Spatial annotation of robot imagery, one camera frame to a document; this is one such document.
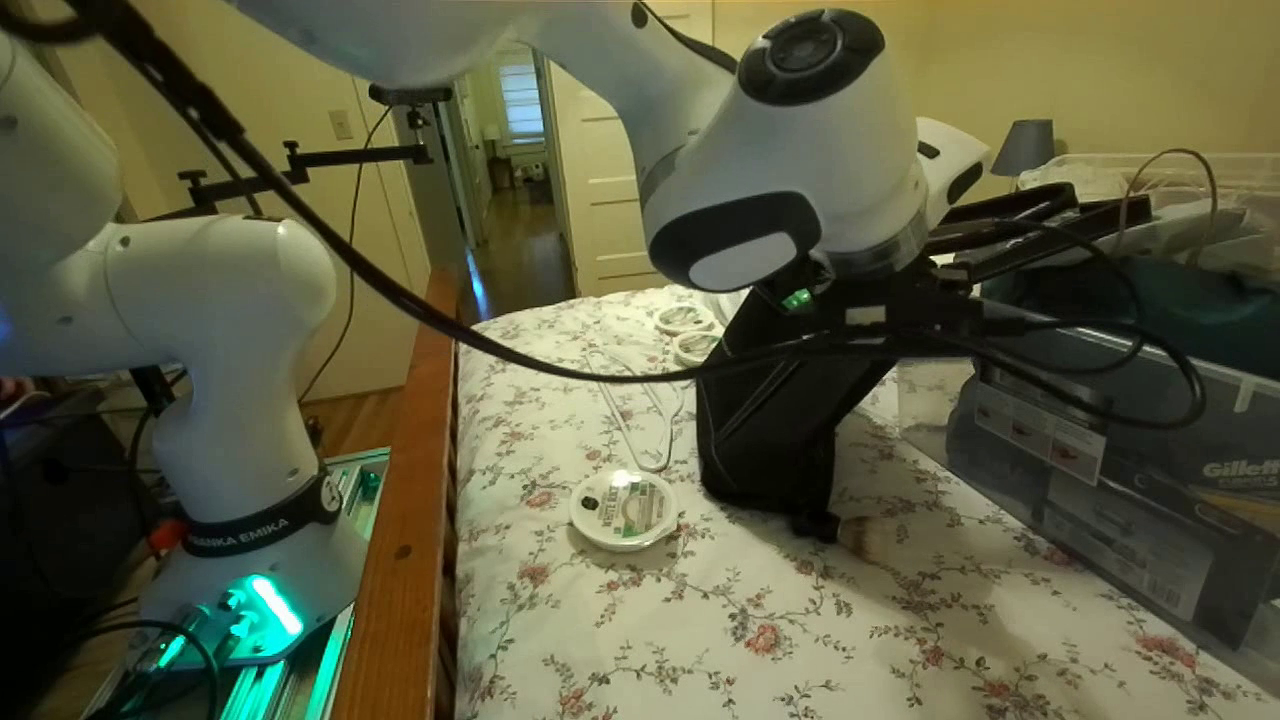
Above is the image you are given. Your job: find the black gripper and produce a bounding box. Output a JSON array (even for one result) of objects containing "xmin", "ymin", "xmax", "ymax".
[{"xmin": 751, "ymin": 264, "xmax": 937, "ymax": 351}]

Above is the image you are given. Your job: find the black tote bag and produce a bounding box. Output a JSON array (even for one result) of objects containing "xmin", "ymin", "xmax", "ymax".
[{"xmin": 693, "ymin": 315, "xmax": 913, "ymax": 546}]

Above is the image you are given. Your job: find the round white container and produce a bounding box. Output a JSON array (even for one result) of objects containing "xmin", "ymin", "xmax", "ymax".
[
  {"xmin": 654, "ymin": 300, "xmax": 712, "ymax": 335},
  {"xmin": 569, "ymin": 469, "xmax": 681, "ymax": 556},
  {"xmin": 668, "ymin": 330, "xmax": 731, "ymax": 371}
]

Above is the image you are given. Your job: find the grey table lamp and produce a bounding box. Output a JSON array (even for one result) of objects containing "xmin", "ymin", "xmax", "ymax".
[{"xmin": 994, "ymin": 116, "xmax": 1063, "ymax": 179}]

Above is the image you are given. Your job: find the white clothes hanger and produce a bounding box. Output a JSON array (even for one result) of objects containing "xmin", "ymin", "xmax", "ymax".
[{"xmin": 596, "ymin": 376, "xmax": 706, "ymax": 479}]

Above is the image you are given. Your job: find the floral bedspread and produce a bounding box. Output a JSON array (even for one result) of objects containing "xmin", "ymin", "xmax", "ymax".
[{"xmin": 453, "ymin": 280, "xmax": 1280, "ymax": 720}]

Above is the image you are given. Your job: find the clear bin with teal cloth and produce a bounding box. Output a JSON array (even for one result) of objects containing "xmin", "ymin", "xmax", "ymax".
[{"xmin": 945, "ymin": 251, "xmax": 1280, "ymax": 655}]

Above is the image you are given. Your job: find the teal cloth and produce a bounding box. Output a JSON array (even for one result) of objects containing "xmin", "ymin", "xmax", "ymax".
[{"xmin": 994, "ymin": 251, "xmax": 1280, "ymax": 384}]

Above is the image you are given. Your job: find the grey Gillette package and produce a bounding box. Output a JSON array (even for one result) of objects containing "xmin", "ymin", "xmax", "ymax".
[{"xmin": 1105, "ymin": 432, "xmax": 1280, "ymax": 537}]

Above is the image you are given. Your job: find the grey metal stand pole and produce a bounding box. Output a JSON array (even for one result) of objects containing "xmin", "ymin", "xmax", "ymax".
[{"xmin": 392, "ymin": 97, "xmax": 491, "ymax": 326}]

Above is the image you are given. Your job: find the wooden footboard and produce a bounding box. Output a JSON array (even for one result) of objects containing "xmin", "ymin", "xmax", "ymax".
[{"xmin": 332, "ymin": 274, "xmax": 466, "ymax": 720}]

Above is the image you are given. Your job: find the green lit robot table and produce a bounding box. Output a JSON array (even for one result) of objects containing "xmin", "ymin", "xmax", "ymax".
[{"xmin": 75, "ymin": 444, "xmax": 396, "ymax": 720}]

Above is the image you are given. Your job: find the black equipment box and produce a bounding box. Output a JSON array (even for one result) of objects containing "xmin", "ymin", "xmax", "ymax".
[{"xmin": 0, "ymin": 395, "xmax": 152, "ymax": 720}]

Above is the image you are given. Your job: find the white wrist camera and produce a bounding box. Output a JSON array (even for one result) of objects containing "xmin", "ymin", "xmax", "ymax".
[{"xmin": 913, "ymin": 116, "xmax": 994, "ymax": 210}]

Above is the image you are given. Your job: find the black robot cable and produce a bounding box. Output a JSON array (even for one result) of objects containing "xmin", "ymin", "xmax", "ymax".
[{"xmin": 72, "ymin": 0, "xmax": 1213, "ymax": 432}]

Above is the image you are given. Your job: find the black stereo camera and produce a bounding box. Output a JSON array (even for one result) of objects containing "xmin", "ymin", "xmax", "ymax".
[{"xmin": 366, "ymin": 80, "xmax": 455, "ymax": 112}]

